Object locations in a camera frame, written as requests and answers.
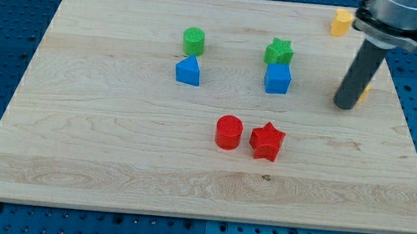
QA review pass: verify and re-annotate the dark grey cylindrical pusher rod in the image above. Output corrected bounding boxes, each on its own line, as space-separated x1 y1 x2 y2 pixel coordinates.
333 40 388 110

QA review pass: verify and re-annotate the blue cube block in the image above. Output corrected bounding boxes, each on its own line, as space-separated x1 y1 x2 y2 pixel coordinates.
264 63 292 94

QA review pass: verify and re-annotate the red star block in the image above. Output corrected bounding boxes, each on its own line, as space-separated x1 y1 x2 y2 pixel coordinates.
249 122 286 162

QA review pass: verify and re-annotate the yellow hexagon block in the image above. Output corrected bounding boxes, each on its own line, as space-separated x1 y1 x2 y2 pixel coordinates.
357 84 370 103

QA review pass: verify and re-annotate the green star block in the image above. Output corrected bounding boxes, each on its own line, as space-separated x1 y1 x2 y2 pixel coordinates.
263 37 294 65

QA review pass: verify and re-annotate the light wooden board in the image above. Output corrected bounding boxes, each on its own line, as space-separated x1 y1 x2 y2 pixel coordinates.
0 0 417 234

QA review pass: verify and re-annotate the green cylinder block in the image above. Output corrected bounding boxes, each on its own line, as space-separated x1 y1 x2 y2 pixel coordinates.
182 27 205 56

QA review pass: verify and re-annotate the red cylinder block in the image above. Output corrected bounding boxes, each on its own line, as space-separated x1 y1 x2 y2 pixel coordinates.
215 115 244 150

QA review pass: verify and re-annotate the blue triangle block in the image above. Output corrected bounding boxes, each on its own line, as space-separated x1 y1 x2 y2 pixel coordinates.
175 55 201 87

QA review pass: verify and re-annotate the yellow heart block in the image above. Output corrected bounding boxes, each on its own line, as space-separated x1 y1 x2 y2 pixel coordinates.
330 9 354 37

